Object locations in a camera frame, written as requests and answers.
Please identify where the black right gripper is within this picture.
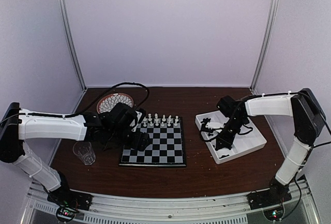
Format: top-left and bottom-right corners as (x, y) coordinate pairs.
(216, 116), (247, 150)

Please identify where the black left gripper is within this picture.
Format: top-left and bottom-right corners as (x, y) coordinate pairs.
(108, 128), (152, 152)

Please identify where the white plastic tray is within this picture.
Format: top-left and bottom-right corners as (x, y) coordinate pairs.
(195, 111), (267, 165)

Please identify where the black white chessboard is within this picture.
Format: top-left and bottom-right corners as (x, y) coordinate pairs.
(118, 116), (187, 167)

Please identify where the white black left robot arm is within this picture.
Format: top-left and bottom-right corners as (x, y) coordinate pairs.
(1, 102), (152, 205)

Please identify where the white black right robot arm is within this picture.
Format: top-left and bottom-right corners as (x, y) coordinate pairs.
(216, 87), (328, 204)

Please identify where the black chess pieces pile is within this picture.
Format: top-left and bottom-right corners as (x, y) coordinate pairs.
(201, 117), (211, 126)

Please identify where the white chess queen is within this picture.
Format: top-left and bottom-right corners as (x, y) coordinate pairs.
(154, 113), (159, 123)

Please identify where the floral ceramic plate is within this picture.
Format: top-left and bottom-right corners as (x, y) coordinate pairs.
(97, 93), (134, 114)

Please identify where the clear drinking glass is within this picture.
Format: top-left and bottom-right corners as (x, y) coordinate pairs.
(72, 141), (96, 166)

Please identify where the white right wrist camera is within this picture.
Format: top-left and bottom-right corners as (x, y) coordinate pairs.
(201, 122), (223, 132)

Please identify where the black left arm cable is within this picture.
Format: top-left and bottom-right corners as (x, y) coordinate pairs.
(74, 81), (151, 117)

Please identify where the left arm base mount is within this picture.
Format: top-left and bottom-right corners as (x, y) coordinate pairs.
(47, 191), (93, 223)

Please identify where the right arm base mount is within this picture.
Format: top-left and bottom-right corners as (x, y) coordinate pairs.
(247, 189), (292, 222)

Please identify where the front aluminium rail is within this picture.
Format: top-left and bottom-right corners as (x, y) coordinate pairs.
(20, 190), (319, 224)

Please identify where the right aluminium frame post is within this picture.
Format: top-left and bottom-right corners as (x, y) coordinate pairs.
(250, 0), (279, 92)

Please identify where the aluminium frame post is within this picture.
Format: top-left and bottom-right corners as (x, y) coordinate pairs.
(250, 0), (279, 92)
(58, 0), (87, 91)

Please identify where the left aluminium frame post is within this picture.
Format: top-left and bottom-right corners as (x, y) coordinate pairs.
(58, 0), (87, 91)

